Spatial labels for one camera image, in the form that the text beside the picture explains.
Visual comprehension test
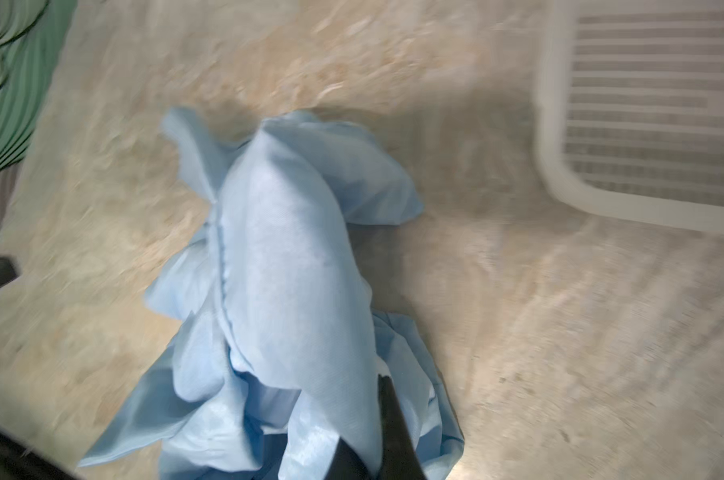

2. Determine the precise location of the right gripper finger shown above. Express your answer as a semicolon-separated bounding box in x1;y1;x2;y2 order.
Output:
325;376;426;480

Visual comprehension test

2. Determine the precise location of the light blue long sleeve shirt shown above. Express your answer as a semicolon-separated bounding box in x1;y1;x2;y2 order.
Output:
81;108;465;479

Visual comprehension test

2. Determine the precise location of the white plastic laundry basket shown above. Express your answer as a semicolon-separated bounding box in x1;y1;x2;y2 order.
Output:
534;1;724;235

